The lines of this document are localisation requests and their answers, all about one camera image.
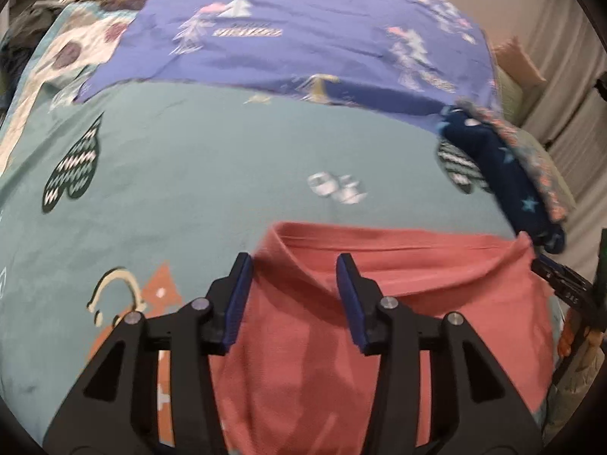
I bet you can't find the purple tree-print sheet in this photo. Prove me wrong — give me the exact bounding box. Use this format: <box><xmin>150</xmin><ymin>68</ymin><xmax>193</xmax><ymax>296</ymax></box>
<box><xmin>76</xmin><ymin>0</ymin><xmax>498</xmax><ymax>138</ymax></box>

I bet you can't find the white quilt with blue border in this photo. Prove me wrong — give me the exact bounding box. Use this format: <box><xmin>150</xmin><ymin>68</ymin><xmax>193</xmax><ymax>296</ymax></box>
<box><xmin>0</xmin><ymin>0</ymin><xmax>138</xmax><ymax>176</ymax></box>

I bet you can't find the pink long-sleeved shirt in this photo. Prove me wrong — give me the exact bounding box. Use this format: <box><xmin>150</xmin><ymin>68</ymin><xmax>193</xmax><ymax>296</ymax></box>
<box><xmin>209</xmin><ymin>221</ymin><xmax>555</xmax><ymax>455</ymax></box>

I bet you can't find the navy star-print garment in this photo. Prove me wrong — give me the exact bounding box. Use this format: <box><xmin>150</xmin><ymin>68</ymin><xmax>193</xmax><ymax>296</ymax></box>
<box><xmin>436</xmin><ymin>107</ymin><xmax>567</xmax><ymax>254</ymax></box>

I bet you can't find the beige pillow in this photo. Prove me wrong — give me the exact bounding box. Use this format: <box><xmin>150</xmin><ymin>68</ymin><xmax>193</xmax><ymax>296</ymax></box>
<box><xmin>491</xmin><ymin>38</ymin><xmax>546</xmax><ymax>88</ymax></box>

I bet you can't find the teal printed blanket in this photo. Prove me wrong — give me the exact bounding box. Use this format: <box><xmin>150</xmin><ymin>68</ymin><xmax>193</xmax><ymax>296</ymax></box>
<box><xmin>0</xmin><ymin>2</ymin><xmax>565</xmax><ymax>455</ymax></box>

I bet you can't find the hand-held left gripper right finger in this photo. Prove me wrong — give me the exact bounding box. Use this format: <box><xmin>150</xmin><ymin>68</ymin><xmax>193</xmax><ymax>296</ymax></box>
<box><xmin>336</xmin><ymin>253</ymin><xmax>544</xmax><ymax>455</ymax></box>

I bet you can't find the pile of grey clothes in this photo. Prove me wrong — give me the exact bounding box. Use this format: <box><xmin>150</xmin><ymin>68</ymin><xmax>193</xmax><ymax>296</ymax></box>
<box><xmin>0</xmin><ymin>0</ymin><xmax>62</xmax><ymax>100</ymax></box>

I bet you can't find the grey curtain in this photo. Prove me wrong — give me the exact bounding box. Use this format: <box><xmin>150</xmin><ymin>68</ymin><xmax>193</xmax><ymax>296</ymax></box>
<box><xmin>519</xmin><ymin>0</ymin><xmax>607</xmax><ymax>266</ymax></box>

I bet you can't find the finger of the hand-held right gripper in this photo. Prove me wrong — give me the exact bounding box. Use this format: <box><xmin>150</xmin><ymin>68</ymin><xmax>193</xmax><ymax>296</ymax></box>
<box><xmin>531</xmin><ymin>257</ymin><xmax>586</xmax><ymax>297</ymax></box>

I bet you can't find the small green pillow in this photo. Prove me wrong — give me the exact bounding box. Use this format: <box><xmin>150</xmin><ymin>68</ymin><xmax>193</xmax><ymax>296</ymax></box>
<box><xmin>498</xmin><ymin>69</ymin><xmax>528</xmax><ymax>129</ymax></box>

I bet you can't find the pink floral garment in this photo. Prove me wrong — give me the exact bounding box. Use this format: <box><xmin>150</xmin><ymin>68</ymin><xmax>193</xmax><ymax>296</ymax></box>
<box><xmin>455</xmin><ymin>99</ymin><xmax>577</xmax><ymax>223</ymax></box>

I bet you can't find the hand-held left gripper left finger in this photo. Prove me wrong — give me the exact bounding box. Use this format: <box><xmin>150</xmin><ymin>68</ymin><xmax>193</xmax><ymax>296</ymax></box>
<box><xmin>42</xmin><ymin>252</ymin><xmax>252</xmax><ymax>455</ymax></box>

